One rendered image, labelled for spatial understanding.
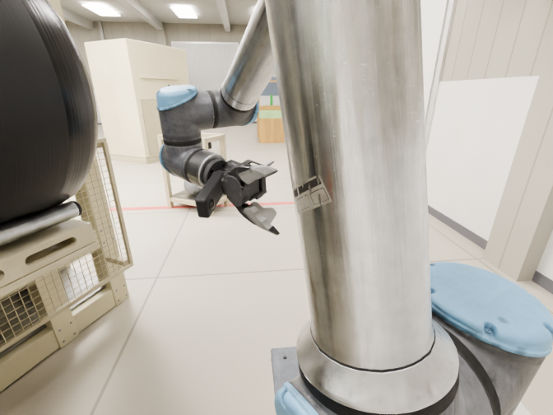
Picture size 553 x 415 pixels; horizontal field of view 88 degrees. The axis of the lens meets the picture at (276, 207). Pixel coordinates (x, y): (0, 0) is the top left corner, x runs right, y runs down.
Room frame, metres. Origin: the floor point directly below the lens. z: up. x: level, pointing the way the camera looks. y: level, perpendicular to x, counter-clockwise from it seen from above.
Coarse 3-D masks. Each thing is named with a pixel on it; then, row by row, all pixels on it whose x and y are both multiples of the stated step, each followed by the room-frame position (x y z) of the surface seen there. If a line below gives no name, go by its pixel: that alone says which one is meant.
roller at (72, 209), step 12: (60, 204) 0.69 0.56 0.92; (72, 204) 0.71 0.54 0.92; (36, 216) 0.63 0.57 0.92; (48, 216) 0.64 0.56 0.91; (60, 216) 0.66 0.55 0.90; (72, 216) 0.69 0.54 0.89; (0, 228) 0.56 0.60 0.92; (12, 228) 0.57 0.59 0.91; (24, 228) 0.59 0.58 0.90; (36, 228) 0.61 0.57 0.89; (0, 240) 0.54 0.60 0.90; (12, 240) 0.57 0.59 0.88
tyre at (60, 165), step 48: (0, 0) 0.59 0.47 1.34; (0, 48) 0.54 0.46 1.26; (48, 48) 0.61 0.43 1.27; (0, 96) 0.51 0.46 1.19; (48, 96) 0.58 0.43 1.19; (0, 144) 0.50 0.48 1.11; (48, 144) 0.57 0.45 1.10; (96, 144) 0.72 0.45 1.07; (0, 192) 0.51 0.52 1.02; (48, 192) 0.60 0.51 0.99
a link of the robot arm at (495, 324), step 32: (448, 288) 0.29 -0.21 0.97; (480, 288) 0.29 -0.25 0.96; (512, 288) 0.30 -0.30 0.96; (448, 320) 0.25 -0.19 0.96; (480, 320) 0.24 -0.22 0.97; (512, 320) 0.24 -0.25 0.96; (544, 320) 0.24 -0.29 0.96; (480, 352) 0.22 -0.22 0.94; (512, 352) 0.22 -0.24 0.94; (544, 352) 0.22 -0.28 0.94; (512, 384) 0.21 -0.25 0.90
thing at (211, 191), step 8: (216, 176) 0.60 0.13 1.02; (208, 184) 0.56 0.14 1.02; (216, 184) 0.57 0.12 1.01; (200, 192) 0.54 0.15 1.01; (208, 192) 0.54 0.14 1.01; (216, 192) 0.57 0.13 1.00; (200, 200) 0.51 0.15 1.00; (208, 200) 0.52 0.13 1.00; (216, 200) 0.57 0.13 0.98; (200, 208) 0.52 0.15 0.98; (208, 208) 0.52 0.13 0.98; (200, 216) 0.52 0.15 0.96; (208, 216) 0.52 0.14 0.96
